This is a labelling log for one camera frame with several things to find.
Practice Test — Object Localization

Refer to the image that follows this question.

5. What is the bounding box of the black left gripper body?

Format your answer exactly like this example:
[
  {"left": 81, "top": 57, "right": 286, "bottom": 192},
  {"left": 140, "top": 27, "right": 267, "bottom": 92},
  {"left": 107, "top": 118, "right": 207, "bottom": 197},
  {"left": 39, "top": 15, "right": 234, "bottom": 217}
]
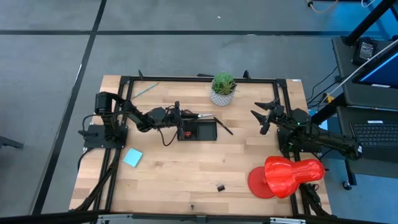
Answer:
[{"left": 164, "top": 100, "right": 185, "bottom": 139}]

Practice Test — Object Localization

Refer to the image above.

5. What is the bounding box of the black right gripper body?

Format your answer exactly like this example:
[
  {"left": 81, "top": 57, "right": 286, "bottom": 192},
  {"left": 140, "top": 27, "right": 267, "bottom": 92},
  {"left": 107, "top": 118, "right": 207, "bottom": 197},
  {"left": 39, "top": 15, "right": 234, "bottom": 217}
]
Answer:
[{"left": 259, "top": 103, "right": 285, "bottom": 136}]

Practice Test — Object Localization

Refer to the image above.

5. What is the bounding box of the blue sticky note pad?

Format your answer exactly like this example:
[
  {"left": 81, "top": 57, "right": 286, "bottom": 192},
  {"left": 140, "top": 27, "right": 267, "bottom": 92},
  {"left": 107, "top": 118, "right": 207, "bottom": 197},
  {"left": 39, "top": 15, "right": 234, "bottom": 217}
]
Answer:
[{"left": 122, "top": 147, "right": 144, "bottom": 168}]

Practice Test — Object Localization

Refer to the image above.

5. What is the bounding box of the black mesh desk organizer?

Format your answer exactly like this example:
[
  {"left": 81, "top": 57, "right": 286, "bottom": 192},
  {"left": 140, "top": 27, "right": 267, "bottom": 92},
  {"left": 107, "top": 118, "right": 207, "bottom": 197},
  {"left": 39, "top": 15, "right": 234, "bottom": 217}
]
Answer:
[{"left": 177, "top": 119, "right": 218, "bottom": 142}]

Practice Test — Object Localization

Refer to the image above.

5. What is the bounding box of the thin black pen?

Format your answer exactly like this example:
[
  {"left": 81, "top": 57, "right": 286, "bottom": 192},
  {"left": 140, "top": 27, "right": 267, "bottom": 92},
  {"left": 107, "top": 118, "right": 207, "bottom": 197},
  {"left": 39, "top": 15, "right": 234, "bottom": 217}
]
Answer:
[{"left": 213, "top": 116, "right": 234, "bottom": 136}]

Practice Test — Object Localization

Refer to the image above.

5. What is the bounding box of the artificial plant in white pot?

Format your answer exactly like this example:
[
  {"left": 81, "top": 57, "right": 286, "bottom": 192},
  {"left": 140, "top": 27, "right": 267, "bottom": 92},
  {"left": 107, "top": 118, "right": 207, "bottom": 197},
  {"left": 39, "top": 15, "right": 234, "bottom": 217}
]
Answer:
[{"left": 210, "top": 72, "right": 239, "bottom": 107}]

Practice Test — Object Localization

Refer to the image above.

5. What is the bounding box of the teal pencil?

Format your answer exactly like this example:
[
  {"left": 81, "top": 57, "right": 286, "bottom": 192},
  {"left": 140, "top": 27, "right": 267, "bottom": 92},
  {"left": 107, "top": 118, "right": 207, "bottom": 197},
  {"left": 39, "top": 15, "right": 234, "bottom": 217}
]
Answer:
[{"left": 131, "top": 82, "right": 160, "bottom": 100}]

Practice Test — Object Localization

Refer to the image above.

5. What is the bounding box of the red desk lamp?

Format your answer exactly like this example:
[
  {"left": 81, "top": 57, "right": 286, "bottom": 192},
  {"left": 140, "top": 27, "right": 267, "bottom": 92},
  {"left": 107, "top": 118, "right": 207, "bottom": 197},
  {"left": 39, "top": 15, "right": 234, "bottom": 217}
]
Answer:
[{"left": 247, "top": 156, "right": 326, "bottom": 200}]

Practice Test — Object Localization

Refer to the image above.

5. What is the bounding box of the black side desk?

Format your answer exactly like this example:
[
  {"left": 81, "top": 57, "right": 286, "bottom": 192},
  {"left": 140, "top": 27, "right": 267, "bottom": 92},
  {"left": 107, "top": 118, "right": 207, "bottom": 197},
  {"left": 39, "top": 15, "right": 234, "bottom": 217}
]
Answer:
[{"left": 331, "top": 35, "right": 398, "bottom": 191}]

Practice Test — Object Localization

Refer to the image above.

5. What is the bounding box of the black laptop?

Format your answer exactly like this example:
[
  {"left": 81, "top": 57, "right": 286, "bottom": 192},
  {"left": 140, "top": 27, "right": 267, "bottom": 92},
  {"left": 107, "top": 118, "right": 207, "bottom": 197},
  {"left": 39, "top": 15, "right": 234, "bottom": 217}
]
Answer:
[{"left": 349, "top": 119, "right": 398, "bottom": 162}]

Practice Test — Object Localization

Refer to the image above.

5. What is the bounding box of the black device with label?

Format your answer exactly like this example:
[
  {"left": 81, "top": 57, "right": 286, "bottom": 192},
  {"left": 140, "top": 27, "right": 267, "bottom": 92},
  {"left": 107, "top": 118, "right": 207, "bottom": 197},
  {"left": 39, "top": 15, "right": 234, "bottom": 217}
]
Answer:
[{"left": 352, "top": 36, "right": 379, "bottom": 66}]

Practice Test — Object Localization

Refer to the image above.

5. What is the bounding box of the black computer monitor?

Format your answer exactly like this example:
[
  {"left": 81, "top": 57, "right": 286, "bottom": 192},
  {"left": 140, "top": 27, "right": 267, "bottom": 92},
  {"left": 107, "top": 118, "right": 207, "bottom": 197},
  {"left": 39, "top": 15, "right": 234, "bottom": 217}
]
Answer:
[{"left": 353, "top": 43, "right": 398, "bottom": 91}]

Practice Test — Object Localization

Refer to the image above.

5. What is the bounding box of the black diagonal stand pole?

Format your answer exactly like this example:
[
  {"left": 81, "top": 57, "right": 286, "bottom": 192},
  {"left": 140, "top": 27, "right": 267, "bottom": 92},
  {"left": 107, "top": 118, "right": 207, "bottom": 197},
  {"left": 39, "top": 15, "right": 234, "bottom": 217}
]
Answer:
[{"left": 341, "top": 0, "right": 398, "bottom": 47}]

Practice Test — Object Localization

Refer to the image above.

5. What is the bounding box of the black chair base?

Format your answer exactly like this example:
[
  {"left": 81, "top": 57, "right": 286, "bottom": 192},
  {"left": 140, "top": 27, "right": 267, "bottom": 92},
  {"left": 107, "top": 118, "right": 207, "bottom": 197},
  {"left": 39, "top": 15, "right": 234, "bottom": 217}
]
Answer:
[{"left": 0, "top": 135, "right": 25, "bottom": 151}]

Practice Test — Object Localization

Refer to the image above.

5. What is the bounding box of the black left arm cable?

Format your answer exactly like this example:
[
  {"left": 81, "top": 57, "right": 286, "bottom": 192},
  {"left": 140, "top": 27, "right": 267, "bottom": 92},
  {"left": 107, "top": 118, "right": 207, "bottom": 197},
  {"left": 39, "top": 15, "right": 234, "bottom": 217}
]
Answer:
[{"left": 157, "top": 124, "right": 180, "bottom": 147}]

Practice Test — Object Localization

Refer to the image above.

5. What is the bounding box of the black aluminium table frame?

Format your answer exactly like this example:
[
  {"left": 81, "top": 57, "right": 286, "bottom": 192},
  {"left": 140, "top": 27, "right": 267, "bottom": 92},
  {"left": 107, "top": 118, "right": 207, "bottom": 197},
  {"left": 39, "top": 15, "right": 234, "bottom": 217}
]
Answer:
[{"left": 70, "top": 70, "right": 332, "bottom": 218}]

